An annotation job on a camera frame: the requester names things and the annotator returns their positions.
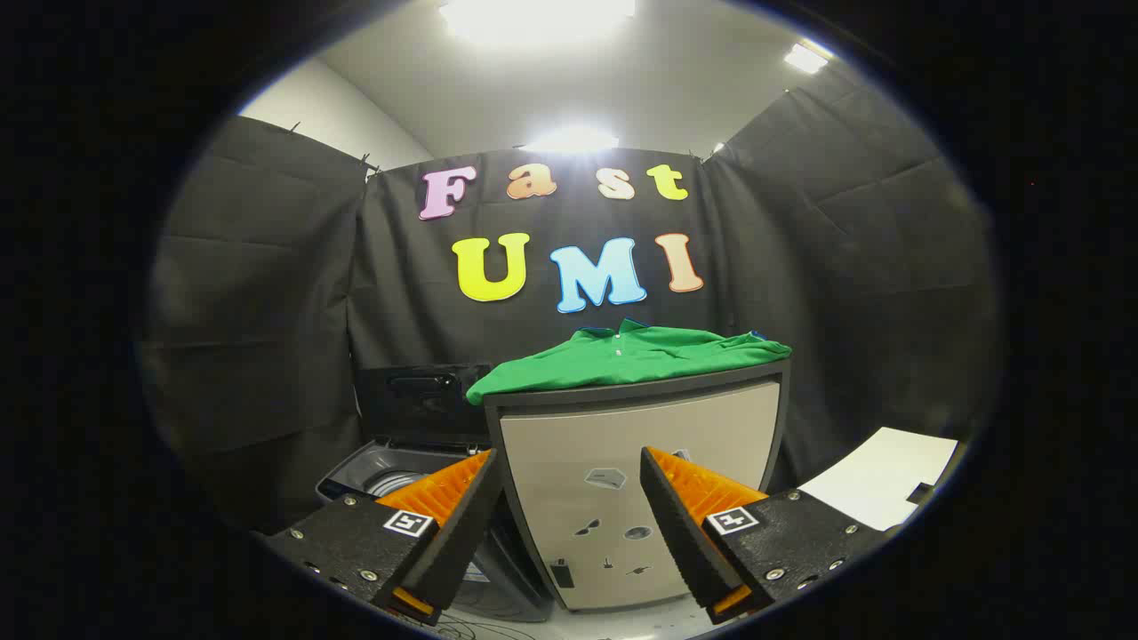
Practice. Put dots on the green polo shirt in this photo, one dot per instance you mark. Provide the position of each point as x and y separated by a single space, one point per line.
622 360

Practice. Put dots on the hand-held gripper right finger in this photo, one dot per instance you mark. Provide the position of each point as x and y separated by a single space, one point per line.
680 533

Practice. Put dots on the ceiling light panel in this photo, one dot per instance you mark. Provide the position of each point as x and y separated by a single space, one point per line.
538 18
805 59
571 140

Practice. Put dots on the dark grey washing machine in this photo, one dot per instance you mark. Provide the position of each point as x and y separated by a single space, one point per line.
356 471

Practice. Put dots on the beige cabinet with dark frame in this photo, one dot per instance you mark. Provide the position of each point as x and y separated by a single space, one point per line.
578 427

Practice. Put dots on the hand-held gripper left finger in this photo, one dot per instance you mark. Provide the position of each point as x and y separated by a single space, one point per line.
462 533

